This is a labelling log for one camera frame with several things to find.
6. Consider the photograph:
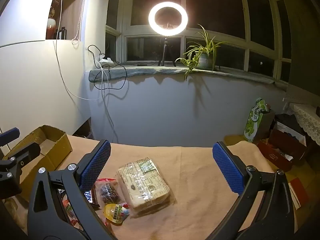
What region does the wooden shelf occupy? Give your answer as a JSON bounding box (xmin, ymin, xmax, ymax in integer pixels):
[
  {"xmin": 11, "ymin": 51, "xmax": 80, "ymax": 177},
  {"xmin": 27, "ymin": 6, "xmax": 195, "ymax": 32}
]
[{"xmin": 45, "ymin": 0, "xmax": 87, "ymax": 40}]

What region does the grey stone windowsill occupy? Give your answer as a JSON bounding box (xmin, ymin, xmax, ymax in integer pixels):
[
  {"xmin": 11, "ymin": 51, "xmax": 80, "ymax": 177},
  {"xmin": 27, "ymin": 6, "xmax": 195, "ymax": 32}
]
[{"xmin": 89, "ymin": 64, "xmax": 288, "ymax": 88}]

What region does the black tripod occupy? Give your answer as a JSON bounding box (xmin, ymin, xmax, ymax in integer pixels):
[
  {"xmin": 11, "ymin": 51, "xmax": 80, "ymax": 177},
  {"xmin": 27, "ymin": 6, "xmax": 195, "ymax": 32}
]
[{"xmin": 157, "ymin": 24, "xmax": 177, "ymax": 67}]

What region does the brown cardboard box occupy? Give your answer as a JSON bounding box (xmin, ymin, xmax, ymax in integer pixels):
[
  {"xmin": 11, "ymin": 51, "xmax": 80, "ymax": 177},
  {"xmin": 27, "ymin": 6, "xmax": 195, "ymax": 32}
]
[{"xmin": 2, "ymin": 124, "xmax": 73, "ymax": 202}]

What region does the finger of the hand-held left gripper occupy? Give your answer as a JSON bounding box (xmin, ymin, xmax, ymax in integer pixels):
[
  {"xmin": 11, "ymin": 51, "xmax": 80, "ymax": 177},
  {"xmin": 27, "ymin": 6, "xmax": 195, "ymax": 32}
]
[
  {"xmin": 0, "ymin": 127, "xmax": 20, "ymax": 147},
  {"xmin": 0, "ymin": 142, "xmax": 42, "ymax": 180}
]

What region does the dark red box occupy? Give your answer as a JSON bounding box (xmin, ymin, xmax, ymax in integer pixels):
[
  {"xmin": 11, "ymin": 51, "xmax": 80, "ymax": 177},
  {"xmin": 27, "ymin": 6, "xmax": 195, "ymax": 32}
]
[{"xmin": 269, "ymin": 127, "xmax": 308, "ymax": 159}]

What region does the brown chocolate bar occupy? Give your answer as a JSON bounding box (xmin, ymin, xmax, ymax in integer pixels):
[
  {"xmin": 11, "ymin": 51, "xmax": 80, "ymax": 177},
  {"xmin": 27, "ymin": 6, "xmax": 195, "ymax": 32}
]
[{"xmin": 84, "ymin": 190, "xmax": 100, "ymax": 209}]

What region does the ring light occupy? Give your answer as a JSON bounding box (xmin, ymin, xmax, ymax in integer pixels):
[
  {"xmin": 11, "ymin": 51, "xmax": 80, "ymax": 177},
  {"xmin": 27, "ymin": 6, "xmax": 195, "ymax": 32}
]
[{"xmin": 148, "ymin": 1, "xmax": 188, "ymax": 35}]

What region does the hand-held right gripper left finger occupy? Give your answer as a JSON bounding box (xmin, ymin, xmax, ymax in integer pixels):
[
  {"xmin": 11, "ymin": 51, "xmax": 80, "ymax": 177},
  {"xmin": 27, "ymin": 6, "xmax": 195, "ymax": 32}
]
[{"xmin": 27, "ymin": 140, "xmax": 118, "ymax": 240}]

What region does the white braided cord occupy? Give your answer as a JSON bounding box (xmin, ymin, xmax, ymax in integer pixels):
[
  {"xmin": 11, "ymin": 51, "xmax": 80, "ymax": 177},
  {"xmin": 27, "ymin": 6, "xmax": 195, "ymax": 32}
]
[{"xmin": 71, "ymin": 0, "xmax": 90, "ymax": 49}]

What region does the dark curtain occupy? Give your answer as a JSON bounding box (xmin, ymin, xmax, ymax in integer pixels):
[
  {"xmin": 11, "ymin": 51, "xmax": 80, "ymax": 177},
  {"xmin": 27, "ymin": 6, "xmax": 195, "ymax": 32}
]
[{"xmin": 277, "ymin": 0, "xmax": 320, "ymax": 103}]

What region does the bread packet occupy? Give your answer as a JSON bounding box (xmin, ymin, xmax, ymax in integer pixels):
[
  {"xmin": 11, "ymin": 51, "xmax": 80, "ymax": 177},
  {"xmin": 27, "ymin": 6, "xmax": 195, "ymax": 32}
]
[{"xmin": 117, "ymin": 157, "xmax": 172, "ymax": 212}]

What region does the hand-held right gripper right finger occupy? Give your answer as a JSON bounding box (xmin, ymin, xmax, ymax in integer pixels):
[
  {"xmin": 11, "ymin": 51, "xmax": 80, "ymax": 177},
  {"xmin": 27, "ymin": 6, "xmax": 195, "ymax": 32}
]
[{"xmin": 206, "ymin": 141, "xmax": 297, "ymax": 240}]

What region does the white window frame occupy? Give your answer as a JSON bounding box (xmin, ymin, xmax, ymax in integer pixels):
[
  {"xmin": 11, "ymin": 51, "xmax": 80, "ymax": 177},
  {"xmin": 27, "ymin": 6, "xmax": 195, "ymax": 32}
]
[{"xmin": 105, "ymin": 0, "xmax": 293, "ymax": 83}]

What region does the clear dried fruit packet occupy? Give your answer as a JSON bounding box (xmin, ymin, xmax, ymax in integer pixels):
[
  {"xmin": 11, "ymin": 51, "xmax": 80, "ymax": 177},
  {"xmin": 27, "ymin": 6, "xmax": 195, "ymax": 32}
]
[{"xmin": 94, "ymin": 178, "xmax": 120, "ymax": 204}]

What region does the white lace cloth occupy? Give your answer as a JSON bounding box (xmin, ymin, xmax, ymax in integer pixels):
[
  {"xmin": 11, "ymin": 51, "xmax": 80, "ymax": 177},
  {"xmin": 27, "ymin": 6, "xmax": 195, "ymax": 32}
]
[{"xmin": 285, "ymin": 102, "xmax": 320, "ymax": 145}]

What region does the long white cable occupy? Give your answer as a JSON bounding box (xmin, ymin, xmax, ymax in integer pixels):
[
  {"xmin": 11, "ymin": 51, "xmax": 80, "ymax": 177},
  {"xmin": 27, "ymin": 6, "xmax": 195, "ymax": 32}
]
[{"xmin": 52, "ymin": 0, "xmax": 100, "ymax": 101}]

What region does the green gift bag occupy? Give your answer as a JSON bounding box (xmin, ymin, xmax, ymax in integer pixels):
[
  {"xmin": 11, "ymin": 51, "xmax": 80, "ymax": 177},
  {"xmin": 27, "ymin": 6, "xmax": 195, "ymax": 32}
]
[{"xmin": 242, "ymin": 97, "xmax": 275, "ymax": 143}]

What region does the red and white vase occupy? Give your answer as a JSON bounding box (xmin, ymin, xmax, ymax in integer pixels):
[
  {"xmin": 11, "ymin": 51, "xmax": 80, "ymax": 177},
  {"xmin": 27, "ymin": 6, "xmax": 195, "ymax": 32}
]
[{"xmin": 46, "ymin": 0, "xmax": 57, "ymax": 40}]

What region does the potted spider plant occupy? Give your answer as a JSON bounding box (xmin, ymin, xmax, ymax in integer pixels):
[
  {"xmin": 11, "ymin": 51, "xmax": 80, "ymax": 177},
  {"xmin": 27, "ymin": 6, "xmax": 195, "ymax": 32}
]
[{"xmin": 175, "ymin": 24, "xmax": 228, "ymax": 81}]

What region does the red paper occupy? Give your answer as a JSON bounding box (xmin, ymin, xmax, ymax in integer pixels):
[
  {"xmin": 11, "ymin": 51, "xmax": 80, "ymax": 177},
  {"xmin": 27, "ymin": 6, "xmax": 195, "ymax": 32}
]
[{"xmin": 287, "ymin": 177, "xmax": 310, "ymax": 208}]

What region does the red snack packet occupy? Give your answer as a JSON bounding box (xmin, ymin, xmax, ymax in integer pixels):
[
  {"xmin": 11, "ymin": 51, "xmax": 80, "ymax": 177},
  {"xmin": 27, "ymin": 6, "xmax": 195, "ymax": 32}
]
[{"xmin": 61, "ymin": 199, "xmax": 83, "ymax": 230}]

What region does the black cable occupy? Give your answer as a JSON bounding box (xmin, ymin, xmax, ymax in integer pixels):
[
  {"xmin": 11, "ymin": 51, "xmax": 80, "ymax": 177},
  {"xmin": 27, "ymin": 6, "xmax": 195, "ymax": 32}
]
[{"xmin": 87, "ymin": 45, "xmax": 128, "ymax": 90}]

